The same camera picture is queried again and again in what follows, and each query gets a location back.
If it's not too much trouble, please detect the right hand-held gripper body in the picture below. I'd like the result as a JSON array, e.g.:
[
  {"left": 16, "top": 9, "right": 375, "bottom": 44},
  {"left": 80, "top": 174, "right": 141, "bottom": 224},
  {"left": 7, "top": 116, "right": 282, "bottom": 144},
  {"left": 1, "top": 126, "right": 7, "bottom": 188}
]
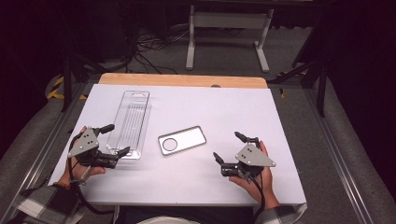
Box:
[{"left": 219, "top": 136, "right": 277, "bottom": 182}]

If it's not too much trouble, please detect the right hand-held gripper black cable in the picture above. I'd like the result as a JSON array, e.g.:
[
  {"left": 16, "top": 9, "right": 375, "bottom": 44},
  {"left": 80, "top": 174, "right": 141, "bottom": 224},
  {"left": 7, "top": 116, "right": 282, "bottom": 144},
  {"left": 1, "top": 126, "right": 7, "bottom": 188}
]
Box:
[{"left": 247, "top": 173, "right": 266, "bottom": 218}]

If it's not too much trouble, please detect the white metal stand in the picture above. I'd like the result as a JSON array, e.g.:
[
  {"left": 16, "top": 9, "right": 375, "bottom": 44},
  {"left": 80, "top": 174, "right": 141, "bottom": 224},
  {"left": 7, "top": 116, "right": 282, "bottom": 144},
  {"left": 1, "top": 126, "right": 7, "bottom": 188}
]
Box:
[{"left": 185, "top": 4, "right": 276, "bottom": 74}]

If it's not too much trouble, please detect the clear plastic tray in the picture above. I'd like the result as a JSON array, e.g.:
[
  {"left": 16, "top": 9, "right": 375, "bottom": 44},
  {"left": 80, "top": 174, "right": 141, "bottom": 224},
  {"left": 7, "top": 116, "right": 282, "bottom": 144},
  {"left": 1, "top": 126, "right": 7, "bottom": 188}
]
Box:
[{"left": 106, "top": 90, "right": 153, "bottom": 161}]

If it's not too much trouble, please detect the white table board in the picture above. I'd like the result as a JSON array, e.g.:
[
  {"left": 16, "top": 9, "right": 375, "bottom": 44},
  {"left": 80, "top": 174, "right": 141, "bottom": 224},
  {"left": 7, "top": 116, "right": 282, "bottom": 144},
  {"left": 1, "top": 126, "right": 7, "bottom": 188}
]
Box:
[{"left": 48, "top": 83, "right": 308, "bottom": 207}]

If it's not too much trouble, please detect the hand-held gripper black cable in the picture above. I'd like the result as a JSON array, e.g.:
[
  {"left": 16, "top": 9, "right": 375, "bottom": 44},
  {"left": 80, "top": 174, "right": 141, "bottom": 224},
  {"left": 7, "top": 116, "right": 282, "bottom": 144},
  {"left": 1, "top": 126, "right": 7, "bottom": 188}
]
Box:
[
  {"left": 67, "top": 136, "right": 116, "bottom": 217},
  {"left": 247, "top": 173, "right": 266, "bottom": 218}
]

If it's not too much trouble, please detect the yellow floor tape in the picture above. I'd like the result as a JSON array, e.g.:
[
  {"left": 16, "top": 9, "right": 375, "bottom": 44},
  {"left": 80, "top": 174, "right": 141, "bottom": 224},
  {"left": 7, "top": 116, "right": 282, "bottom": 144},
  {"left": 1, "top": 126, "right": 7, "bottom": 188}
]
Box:
[{"left": 46, "top": 76, "right": 89, "bottom": 101}]

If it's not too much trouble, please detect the left hand-held gripper black cable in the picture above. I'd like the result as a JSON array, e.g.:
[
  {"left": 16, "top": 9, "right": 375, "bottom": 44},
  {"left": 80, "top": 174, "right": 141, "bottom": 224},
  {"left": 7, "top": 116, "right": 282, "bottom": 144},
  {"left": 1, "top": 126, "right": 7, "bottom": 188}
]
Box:
[{"left": 67, "top": 136, "right": 116, "bottom": 217}]

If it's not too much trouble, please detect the aluminium floor rail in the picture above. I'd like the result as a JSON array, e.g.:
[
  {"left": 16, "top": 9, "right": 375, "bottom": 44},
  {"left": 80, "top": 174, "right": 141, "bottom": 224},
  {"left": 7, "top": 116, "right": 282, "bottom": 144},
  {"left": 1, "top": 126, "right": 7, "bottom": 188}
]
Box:
[
  {"left": 0, "top": 83, "right": 94, "bottom": 224},
  {"left": 302, "top": 88, "right": 375, "bottom": 224}
]

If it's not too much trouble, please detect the bundle of black floor cables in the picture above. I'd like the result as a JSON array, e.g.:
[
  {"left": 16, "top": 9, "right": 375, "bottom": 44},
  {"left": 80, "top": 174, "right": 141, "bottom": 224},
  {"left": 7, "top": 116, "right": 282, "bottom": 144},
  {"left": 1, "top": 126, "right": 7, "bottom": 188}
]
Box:
[{"left": 122, "top": 26, "right": 191, "bottom": 76}]

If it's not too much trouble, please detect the black metal stand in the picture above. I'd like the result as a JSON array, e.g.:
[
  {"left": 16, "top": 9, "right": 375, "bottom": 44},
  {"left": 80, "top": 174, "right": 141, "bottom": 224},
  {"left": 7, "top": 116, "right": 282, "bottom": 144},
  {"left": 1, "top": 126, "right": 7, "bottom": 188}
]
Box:
[
  {"left": 60, "top": 50, "right": 108, "bottom": 114},
  {"left": 266, "top": 55, "right": 329, "bottom": 119}
]

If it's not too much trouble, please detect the person's left hand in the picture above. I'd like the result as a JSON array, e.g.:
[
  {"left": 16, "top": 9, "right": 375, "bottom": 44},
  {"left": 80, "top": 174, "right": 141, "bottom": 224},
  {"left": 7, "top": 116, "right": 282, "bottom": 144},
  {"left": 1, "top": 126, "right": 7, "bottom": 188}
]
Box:
[{"left": 58, "top": 125, "right": 107, "bottom": 189}]

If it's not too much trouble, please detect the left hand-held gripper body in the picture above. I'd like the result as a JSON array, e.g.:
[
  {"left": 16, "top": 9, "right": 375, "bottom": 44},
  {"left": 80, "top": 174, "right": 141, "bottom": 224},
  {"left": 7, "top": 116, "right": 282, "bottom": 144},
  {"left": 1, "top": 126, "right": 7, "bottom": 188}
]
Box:
[{"left": 67, "top": 125, "right": 121, "bottom": 170}]

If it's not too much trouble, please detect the person's right hand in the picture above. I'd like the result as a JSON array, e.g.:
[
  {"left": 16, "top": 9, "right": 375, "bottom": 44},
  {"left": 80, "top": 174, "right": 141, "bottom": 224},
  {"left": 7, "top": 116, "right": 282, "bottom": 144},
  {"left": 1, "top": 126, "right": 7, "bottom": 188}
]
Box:
[{"left": 228, "top": 140, "right": 281, "bottom": 211}]

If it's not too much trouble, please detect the grey phone case round hole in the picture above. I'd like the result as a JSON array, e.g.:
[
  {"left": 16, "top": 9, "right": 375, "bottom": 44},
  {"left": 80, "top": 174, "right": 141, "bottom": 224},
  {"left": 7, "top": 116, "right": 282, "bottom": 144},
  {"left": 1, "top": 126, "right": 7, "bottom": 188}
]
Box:
[{"left": 157, "top": 125, "right": 208, "bottom": 157}]

